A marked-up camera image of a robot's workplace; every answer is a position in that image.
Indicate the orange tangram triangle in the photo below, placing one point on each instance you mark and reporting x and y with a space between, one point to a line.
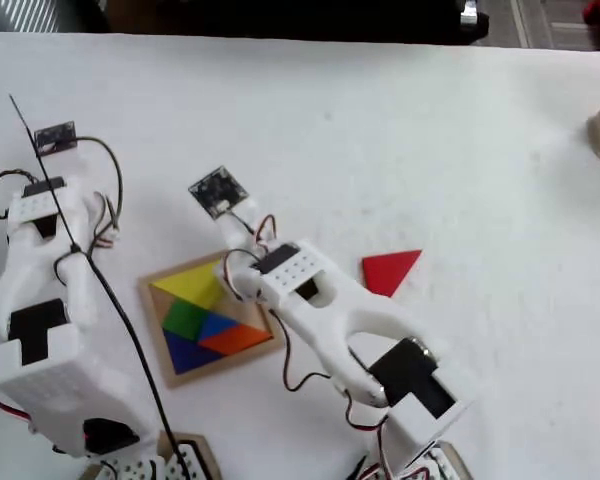
237 341

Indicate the green tangram piece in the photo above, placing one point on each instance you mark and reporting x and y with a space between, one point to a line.
185 320

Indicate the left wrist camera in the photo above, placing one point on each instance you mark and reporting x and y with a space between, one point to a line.
55 138

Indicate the red tangram triangle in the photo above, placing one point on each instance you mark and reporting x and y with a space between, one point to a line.
387 270

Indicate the small blue tangram triangle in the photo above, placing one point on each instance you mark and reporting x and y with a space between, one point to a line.
219 327

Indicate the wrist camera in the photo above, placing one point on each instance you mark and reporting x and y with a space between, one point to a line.
55 138
216 192

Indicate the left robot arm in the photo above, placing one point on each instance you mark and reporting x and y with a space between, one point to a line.
55 370

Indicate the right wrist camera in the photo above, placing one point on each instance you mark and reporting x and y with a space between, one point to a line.
216 192

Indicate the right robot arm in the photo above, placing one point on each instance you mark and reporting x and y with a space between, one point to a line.
330 310

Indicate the dark blue tangram triangle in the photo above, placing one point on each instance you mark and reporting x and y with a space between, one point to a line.
185 352

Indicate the square wooden tray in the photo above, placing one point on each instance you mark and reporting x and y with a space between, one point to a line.
260 350

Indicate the yellow tangram triangle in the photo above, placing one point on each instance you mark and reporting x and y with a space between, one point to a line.
190 285

